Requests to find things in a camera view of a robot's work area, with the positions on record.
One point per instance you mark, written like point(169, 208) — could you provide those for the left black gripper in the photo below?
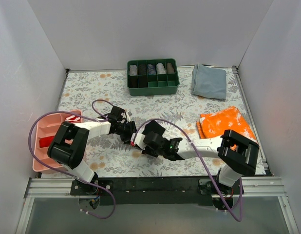
point(130, 131)

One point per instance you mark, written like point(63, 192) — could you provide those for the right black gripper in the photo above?
point(147, 145)

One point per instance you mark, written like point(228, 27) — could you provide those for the black boxer underwear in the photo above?
point(153, 130)

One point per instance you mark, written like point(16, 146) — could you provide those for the orange white patterned cloth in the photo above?
point(214, 125)

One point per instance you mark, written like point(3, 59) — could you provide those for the light blue cloth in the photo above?
point(208, 82)

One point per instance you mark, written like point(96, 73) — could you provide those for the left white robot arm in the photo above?
point(69, 144)

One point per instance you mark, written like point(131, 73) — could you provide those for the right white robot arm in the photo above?
point(239, 153)

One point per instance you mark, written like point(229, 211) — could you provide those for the green compartment organizer box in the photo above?
point(150, 85)

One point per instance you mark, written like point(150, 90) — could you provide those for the red white rolled cloth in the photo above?
point(72, 119)

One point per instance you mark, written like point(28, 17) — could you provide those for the black speckled rolled sock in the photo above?
point(142, 69)

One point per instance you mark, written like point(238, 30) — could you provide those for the blue patterned rolled sock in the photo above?
point(151, 69)

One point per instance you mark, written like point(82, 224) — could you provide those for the brown rolled sock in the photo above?
point(170, 68)

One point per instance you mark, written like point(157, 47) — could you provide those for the pink compartment organizer tray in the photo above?
point(46, 127)

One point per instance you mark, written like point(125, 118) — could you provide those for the red rolled cloth middle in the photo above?
point(45, 141)

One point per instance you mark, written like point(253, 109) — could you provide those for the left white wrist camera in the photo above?
point(128, 114)

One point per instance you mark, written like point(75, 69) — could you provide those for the aluminium frame rail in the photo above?
point(261, 186)

